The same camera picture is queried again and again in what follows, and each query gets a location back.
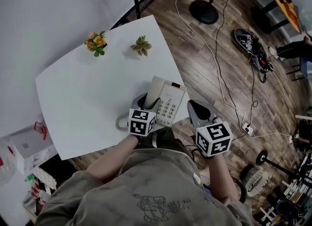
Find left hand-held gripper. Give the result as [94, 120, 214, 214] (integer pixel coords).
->
[128, 92, 162, 137]

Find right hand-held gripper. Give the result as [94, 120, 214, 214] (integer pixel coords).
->
[187, 99, 234, 158]

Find white telephone handset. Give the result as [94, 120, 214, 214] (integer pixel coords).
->
[144, 76, 166, 110]

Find white telephone base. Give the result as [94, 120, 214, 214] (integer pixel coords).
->
[148, 79, 187, 127]

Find person's right forearm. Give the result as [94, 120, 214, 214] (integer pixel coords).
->
[206, 155, 239, 203]

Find person's left forearm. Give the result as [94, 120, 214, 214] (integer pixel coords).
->
[85, 134, 141, 185]

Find person's dark trousers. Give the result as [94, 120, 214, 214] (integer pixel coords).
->
[138, 126, 194, 159]

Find white power strip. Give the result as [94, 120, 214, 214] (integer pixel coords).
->
[242, 122, 254, 135]

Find black wheeled stand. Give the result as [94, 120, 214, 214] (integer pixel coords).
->
[255, 149, 299, 177]

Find person's grey printed shirt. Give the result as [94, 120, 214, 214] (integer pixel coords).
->
[35, 147, 255, 226]

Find small green succulent plant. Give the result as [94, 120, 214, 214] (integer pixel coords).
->
[130, 35, 153, 57]

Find orange flower pot plant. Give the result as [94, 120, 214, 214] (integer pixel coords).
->
[84, 30, 108, 58]

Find black round tray with devices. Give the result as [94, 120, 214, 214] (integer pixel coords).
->
[234, 27, 275, 83]

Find blue chair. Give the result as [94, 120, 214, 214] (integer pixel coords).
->
[285, 56, 312, 82]

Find white cardboard box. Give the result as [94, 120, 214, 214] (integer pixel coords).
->
[9, 124, 59, 176]

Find black standing fan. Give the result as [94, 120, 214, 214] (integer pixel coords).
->
[189, 0, 285, 25]

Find clear plastic bottle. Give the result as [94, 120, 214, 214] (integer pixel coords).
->
[0, 141, 17, 188]

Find yellow wooden table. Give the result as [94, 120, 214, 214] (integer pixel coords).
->
[250, 0, 303, 35]

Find white coiled telephone cord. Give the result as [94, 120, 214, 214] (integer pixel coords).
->
[115, 112, 130, 131]

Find long white cable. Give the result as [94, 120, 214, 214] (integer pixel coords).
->
[175, 0, 293, 145]

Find red wire clip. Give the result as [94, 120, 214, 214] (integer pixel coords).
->
[34, 121, 48, 141]

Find long black cable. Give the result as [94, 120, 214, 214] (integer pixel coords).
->
[215, 0, 259, 133]

